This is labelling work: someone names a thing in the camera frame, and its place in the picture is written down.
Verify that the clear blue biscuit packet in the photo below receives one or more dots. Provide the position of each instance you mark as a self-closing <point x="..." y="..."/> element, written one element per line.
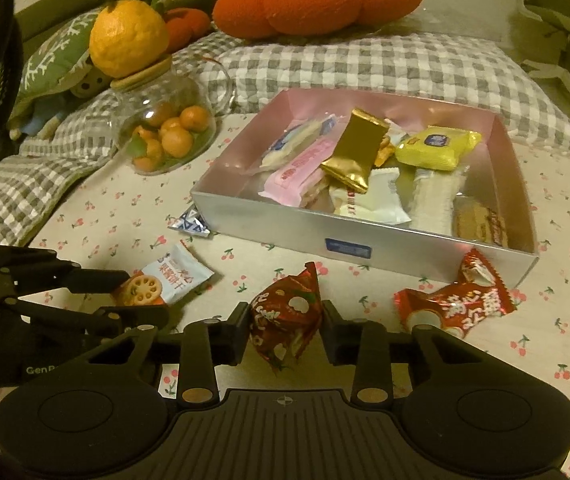
<point x="294" y="141"/>

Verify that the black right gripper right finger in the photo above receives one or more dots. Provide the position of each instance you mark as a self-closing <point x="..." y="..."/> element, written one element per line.
<point x="363" y="344"/>

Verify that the yellow cracker snack bag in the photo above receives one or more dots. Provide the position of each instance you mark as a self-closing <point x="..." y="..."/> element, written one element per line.
<point x="437" y="148"/>

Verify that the white orange lotus packet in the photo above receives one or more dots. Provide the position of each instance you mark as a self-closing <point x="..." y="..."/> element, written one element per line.
<point x="165" y="281"/>

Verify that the monkey plush toy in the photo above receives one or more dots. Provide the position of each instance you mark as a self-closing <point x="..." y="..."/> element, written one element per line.
<point x="94" y="82"/>

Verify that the large orange citrus fruit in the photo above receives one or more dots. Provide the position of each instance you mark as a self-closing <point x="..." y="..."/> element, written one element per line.
<point x="127" y="36"/>

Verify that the gold foil snack packet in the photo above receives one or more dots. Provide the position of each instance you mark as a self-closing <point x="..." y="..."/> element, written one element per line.
<point x="353" y="158"/>

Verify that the small red plush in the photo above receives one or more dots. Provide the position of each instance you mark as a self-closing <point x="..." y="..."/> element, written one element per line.
<point x="185" y="25"/>

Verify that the small orange yellow packet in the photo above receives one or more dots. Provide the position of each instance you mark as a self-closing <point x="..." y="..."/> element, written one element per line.
<point x="384" y="152"/>

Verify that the small blue silver candy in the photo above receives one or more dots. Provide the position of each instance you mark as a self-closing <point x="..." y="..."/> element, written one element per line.
<point x="192" y="223"/>

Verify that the grey checked pillow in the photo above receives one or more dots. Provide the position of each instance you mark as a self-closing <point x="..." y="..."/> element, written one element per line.
<point x="455" y="69"/>

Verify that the white cream snack packet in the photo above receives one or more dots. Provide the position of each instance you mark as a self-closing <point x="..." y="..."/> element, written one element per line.
<point x="380" y="203"/>

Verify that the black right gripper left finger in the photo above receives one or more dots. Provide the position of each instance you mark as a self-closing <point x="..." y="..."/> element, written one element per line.
<point x="205" y="345"/>

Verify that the clear white cake packet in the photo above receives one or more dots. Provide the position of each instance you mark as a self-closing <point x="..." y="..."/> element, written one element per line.
<point x="431" y="208"/>

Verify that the dark red candy packet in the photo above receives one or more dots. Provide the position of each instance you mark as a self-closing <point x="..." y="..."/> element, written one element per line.
<point x="285" y="317"/>

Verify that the cherry print tablecloth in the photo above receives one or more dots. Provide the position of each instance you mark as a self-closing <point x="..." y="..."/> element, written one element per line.
<point x="117" y="219"/>

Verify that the small brown biscuit packet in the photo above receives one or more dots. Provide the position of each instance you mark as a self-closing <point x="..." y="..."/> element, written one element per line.
<point x="474" y="221"/>

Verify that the red white candy packet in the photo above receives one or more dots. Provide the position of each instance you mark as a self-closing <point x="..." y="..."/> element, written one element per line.
<point x="477" y="293"/>

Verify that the silver pink tray box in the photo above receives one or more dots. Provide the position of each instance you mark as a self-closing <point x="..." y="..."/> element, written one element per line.
<point x="404" y="184"/>

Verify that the pink wafer packet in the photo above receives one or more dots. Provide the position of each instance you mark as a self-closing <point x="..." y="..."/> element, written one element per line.
<point x="285" y="186"/>

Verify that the grey checked blanket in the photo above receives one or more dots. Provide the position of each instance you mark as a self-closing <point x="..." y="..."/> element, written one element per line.
<point x="35" y="180"/>

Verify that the green embroidered cushion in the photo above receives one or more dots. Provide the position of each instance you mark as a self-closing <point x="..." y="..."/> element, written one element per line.
<point x="60" y="63"/>

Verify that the glass teapot jar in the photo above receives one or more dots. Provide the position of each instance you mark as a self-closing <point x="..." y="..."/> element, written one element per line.
<point x="165" y="117"/>

